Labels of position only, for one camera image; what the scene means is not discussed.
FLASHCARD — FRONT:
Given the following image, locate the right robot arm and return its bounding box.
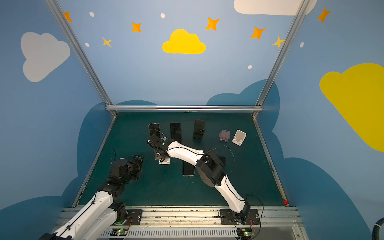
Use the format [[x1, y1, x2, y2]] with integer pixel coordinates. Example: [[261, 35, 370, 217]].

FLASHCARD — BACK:
[[147, 135, 251, 224]]

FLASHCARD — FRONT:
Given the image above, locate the aluminium frame back rail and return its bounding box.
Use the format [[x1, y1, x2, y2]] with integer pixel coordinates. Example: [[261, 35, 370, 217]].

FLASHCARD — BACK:
[[106, 105, 263, 112]]

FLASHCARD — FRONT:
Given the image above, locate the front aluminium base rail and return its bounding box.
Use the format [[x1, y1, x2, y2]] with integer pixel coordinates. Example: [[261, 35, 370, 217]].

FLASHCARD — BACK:
[[49, 205, 308, 240]]

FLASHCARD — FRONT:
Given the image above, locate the aluminium frame right post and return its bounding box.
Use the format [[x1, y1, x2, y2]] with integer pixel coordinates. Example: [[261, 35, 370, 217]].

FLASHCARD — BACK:
[[252, 0, 311, 120]]

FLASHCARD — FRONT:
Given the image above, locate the aluminium frame post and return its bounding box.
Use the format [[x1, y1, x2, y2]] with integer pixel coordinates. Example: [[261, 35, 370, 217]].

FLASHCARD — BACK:
[[252, 0, 311, 120], [45, 0, 113, 107]]

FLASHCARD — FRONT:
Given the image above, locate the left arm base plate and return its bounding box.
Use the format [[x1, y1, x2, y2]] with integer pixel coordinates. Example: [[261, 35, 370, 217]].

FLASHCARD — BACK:
[[114, 209, 143, 226]]

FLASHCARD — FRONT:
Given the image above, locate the silver phone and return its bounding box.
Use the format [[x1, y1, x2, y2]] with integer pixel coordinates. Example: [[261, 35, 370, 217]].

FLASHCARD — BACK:
[[183, 162, 195, 177], [154, 150, 169, 163]]

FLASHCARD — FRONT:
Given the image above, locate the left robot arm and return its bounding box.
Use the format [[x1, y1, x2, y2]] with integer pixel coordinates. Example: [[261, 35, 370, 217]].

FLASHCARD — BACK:
[[40, 155, 145, 240]]

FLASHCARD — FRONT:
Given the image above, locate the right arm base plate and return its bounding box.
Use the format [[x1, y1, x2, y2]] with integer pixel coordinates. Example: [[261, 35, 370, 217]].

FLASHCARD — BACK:
[[218, 209, 261, 225]]

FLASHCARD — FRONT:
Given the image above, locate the purple-edged phone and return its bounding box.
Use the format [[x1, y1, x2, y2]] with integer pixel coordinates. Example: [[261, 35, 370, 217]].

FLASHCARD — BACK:
[[149, 123, 162, 138]]

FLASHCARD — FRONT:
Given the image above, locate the white stand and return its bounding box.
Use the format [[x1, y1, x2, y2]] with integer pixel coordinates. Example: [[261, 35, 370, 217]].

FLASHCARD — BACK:
[[159, 158, 171, 165], [232, 130, 247, 146]]

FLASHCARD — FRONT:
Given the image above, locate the lilac small phone stand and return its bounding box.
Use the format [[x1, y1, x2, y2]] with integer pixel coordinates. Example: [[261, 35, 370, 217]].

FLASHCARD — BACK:
[[219, 130, 231, 143]]

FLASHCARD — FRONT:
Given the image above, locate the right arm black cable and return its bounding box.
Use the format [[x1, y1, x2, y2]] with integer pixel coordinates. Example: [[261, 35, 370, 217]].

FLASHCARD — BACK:
[[143, 128, 265, 238]]

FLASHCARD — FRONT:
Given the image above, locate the black phone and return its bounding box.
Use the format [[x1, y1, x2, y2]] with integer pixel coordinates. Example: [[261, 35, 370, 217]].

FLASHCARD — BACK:
[[218, 156, 226, 168], [193, 119, 205, 140], [170, 123, 182, 143]]

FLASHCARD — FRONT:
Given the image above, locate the aluminium frame left post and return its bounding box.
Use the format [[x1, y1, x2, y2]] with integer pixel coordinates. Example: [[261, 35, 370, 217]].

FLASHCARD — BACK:
[[45, 0, 113, 107]]

